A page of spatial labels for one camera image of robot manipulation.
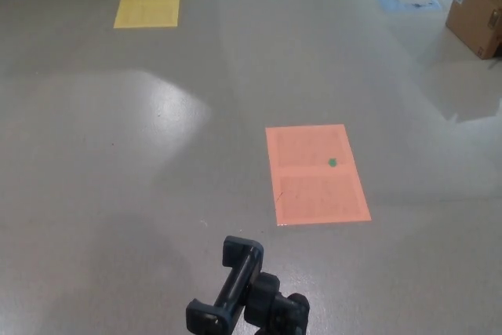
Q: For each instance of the black extendable phone stand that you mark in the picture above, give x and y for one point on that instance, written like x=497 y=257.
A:
x=235 y=276

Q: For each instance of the orange paper sheet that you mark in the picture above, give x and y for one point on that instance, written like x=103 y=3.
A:
x=310 y=194

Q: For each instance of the small green sticker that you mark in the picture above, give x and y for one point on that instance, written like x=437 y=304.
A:
x=332 y=162

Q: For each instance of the yellow paper sheet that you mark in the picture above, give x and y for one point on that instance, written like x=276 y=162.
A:
x=149 y=3

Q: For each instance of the brown cardboard box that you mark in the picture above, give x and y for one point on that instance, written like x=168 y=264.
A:
x=472 y=17

